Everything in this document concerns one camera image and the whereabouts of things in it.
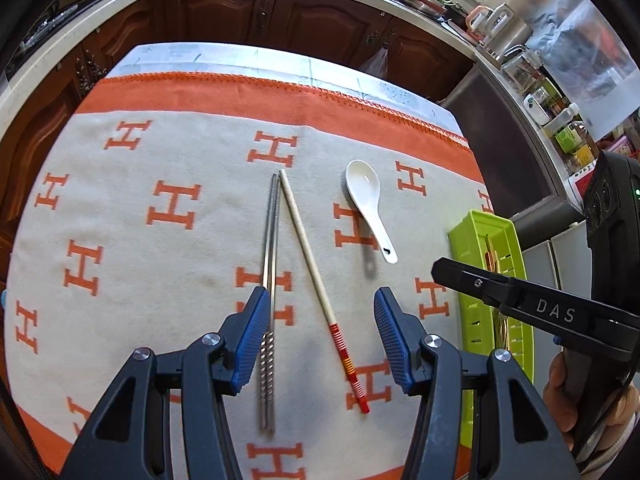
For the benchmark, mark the green plastic utensil tray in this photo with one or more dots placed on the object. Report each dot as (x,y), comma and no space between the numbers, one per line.
(465,310)

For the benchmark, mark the person's right hand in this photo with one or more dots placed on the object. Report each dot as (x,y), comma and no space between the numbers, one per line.
(557,390)

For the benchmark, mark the steel pot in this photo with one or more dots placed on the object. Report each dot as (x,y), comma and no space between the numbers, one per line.
(517,30)

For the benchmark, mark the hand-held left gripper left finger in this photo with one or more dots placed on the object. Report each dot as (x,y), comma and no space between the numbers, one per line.
(252,335)

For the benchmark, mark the red and white box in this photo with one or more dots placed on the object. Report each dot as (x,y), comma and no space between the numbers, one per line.
(584,180)

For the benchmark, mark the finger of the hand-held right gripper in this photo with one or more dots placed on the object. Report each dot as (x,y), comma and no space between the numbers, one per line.
(475,282)

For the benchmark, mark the grey cabinet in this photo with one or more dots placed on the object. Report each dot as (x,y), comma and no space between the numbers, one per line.
(560,265)

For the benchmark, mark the pink and white kettle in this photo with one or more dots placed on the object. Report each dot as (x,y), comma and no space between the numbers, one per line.
(482,22)

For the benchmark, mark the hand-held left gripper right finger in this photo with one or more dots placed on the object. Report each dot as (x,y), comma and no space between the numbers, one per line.
(390,340)

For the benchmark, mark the glass kettle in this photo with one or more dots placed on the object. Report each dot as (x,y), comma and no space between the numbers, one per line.
(522,70)

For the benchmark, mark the black gas stove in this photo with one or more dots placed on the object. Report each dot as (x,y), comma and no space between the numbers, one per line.
(65,5)

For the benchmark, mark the orange and cream printed blanket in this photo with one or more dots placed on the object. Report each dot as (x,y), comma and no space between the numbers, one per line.
(150,310)

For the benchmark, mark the white ceramic spoon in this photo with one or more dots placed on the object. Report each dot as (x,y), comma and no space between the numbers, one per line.
(362,180)

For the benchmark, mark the white plastic bag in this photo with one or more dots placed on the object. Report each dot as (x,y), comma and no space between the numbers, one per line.
(375,62)

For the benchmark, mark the stainless appliance with dark door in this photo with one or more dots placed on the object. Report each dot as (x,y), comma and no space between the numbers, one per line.
(505,150)

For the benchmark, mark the person's right forearm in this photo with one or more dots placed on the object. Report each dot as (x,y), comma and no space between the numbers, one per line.
(617,452)

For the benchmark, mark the white bowl with blue pattern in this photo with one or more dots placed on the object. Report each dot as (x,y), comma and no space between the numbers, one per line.
(535,110)

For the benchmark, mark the large clear plastic bag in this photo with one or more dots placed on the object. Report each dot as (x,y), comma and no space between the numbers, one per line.
(585,50)

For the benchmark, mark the clear plastic bottle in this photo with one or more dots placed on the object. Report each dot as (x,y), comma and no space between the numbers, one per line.
(562,120)

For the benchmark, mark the jar with green label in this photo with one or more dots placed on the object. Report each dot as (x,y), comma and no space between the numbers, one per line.
(569,137)

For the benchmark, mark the brown wooden kitchen cabinets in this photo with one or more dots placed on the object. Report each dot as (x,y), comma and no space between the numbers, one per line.
(310,15)

